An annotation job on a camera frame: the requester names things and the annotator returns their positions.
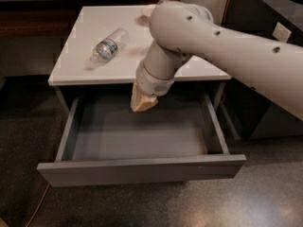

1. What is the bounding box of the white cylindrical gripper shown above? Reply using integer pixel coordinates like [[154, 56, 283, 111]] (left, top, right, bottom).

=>
[[131, 61, 174, 112]]

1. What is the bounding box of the grey top drawer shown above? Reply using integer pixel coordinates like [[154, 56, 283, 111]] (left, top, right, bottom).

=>
[[37, 92, 246, 186]]

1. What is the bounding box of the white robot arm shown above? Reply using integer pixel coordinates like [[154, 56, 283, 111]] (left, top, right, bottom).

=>
[[131, 1, 303, 119]]

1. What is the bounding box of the grey drawer cabinet white top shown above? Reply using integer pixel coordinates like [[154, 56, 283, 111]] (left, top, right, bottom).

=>
[[48, 6, 225, 147]]

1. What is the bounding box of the small white bowl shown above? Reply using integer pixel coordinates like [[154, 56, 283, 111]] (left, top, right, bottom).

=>
[[141, 4, 156, 18]]

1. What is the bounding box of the dark wooden bench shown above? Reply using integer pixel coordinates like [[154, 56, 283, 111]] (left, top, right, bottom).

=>
[[0, 0, 158, 38]]

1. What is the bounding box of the black cabinet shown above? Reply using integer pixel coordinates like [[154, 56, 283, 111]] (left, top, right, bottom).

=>
[[222, 0, 303, 140]]

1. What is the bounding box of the orange cable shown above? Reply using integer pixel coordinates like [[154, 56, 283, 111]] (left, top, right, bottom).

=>
[[24, 0, 242, 227]]

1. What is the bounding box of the white wall plate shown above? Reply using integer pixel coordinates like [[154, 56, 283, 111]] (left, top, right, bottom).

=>
[[273, 22, 292, 43]]

